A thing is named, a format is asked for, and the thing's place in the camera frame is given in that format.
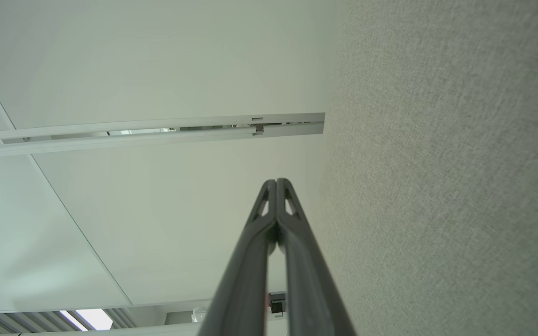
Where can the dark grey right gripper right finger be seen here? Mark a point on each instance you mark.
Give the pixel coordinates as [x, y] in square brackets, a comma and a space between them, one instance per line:
[308, 289]

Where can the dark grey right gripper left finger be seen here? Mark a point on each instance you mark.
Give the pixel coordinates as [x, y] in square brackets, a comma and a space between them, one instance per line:
[243, 280]

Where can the rectangular ceiling light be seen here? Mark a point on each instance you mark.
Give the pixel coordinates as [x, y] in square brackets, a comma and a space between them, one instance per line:
[92, 319]

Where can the small black wall device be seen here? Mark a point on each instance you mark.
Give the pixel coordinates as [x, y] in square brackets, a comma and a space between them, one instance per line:
[277, 304]

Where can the grey metal partition post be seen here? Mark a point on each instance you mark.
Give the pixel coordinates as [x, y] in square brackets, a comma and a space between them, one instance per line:
[110, 140]

